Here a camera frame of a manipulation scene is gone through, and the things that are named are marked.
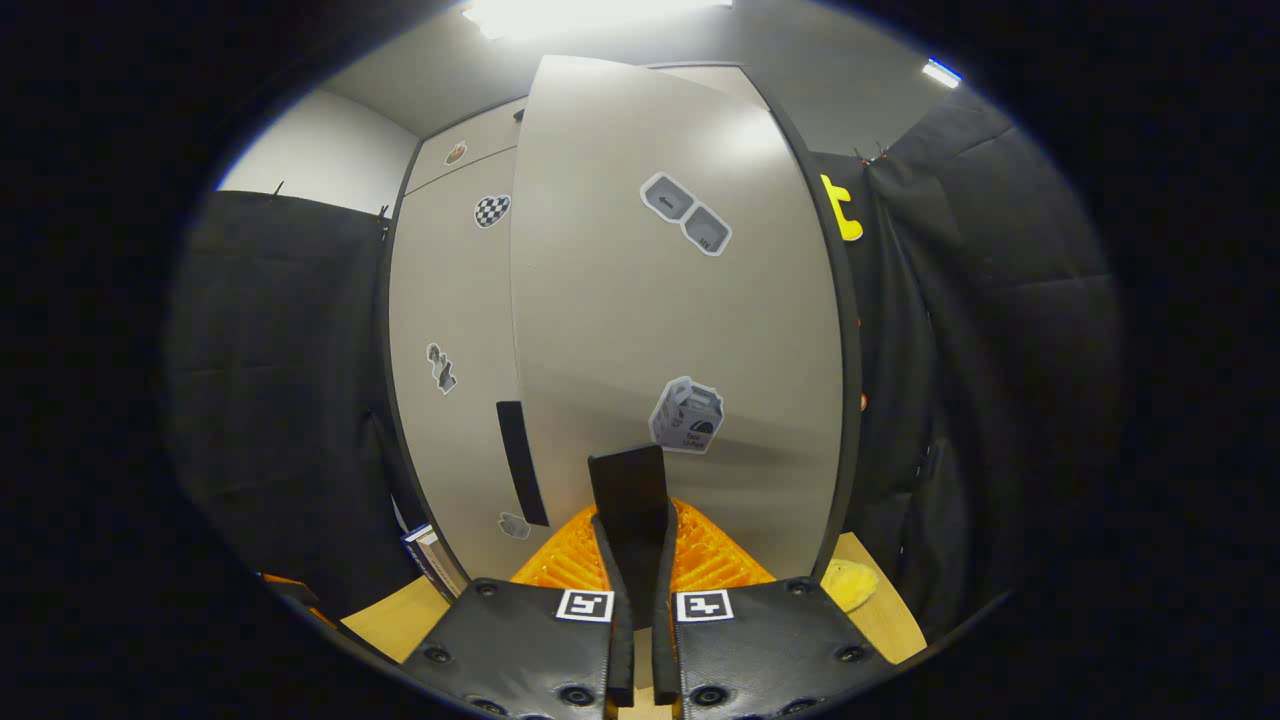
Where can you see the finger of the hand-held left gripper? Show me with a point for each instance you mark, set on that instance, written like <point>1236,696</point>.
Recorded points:
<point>300,592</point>

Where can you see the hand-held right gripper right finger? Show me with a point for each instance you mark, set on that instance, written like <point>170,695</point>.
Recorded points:
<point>664,650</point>

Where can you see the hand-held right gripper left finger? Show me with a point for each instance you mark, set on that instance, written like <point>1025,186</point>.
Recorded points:
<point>622,650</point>

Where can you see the grey cabinet door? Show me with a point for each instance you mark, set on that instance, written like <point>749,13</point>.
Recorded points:
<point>620,320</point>
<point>450,300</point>

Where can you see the grey double-door shoe cabinet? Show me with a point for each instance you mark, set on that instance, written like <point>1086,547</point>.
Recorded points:
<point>852,350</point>

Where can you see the grey cabinet drawer front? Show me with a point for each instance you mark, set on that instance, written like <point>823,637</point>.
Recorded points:
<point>470,150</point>

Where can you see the yellow fluffy cloth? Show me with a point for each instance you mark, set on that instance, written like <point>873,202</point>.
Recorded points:
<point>850,585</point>

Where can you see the black backdrop cloth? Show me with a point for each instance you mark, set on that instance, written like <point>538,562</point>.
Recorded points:
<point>1000,350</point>
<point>280,380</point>

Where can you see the large ceiling light panel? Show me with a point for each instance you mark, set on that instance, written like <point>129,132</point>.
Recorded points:
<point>590,15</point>

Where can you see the small ceiling light panel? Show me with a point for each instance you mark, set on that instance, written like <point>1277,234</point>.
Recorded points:
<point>941,72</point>

